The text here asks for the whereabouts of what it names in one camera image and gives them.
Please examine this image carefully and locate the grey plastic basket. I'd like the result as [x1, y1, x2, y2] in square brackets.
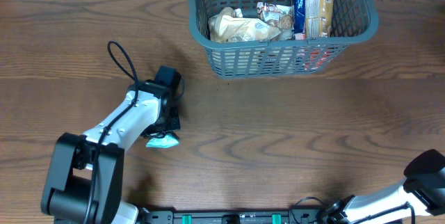
[188, 0, 378, 79]

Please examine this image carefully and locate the beige mushroom snack bag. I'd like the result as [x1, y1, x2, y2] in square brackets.
[257, 2, 294, 41]

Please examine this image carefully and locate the orange noodle packet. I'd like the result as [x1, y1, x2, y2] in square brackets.
[305, 0, 334, 38]

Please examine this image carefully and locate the teal packet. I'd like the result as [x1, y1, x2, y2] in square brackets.
[146, 132, 179, 148]

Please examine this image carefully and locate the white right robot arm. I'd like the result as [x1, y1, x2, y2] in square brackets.
[321, 149, 444, 224]

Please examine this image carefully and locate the blue tissue pack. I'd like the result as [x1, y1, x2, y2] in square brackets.
[293, 0, 305, 40]

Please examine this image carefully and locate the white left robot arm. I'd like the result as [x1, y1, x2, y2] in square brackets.
[40, 66, 181, 224]

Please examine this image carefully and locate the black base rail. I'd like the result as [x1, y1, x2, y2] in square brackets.
[136, 207, 333, 224]

